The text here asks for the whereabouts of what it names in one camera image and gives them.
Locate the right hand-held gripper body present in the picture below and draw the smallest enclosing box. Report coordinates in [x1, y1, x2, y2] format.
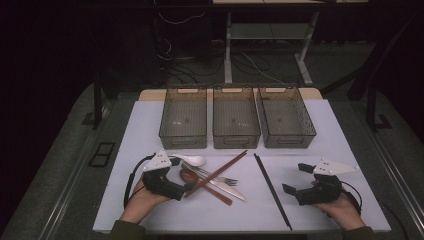
[294, 158, 360, 207]

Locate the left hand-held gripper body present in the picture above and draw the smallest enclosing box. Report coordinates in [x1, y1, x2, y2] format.
[142, 149, 186, 202]

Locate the brown wooden spoon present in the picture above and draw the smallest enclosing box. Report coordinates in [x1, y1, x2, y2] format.
[179, 168, 234, 206]

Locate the black chopstick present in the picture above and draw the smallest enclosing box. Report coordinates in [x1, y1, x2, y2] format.
[253, 153, 294, 232]

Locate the white ceramic spoon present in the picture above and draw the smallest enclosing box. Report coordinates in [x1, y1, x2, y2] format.
[168, 153, 206, 168]

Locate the brown wooden chopstick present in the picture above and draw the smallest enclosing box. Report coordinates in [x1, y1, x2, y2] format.
[183, 149, 249, 199]

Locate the steel fork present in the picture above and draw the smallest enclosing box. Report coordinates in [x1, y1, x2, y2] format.
[181, 162, 239, 187]

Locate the steel table knife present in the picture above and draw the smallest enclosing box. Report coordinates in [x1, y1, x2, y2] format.
[182, 164, 248, 202]

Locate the smoky clear plastic bin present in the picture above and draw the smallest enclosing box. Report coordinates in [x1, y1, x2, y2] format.
[212, 84, 261, 150]
[255, 84, 317, 149]
[158, 84, 208, 150]

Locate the person's left hand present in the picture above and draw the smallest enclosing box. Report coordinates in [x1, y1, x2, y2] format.
[119, 179, 172, 225]

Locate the person's right hand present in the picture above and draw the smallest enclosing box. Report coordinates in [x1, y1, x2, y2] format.
[312, 190, 367, 232]

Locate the white table mat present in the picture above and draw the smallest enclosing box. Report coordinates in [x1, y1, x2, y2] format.
[92, 99, 392, 234]

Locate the black metal stand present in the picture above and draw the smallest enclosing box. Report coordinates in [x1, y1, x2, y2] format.
[81, 71, 105, 131]
[365, 84, 394, 133]

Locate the black angled stand leg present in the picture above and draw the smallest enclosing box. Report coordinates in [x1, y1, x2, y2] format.
[321, 13, 424, 101]

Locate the right hand-held gripper black cable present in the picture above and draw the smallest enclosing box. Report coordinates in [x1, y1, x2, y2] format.
[339, 179, 364, 216]

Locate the grey metal floor rail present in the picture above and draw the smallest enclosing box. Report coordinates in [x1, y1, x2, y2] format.
[368, 128, 424, 231]
[38, 131, 101, 240]

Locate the tangle of black cables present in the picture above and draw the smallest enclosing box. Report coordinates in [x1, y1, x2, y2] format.
[156, 33, 228, 85]

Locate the white floor cable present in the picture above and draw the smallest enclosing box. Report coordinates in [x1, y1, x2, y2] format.
[241, 52, 286, 84]

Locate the white metal frame desk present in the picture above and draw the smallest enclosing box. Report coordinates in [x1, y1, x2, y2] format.
[212, 0, 369, 87]

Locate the thin white hanging cable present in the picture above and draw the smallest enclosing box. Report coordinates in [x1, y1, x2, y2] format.
[158, 12, 206, 26]

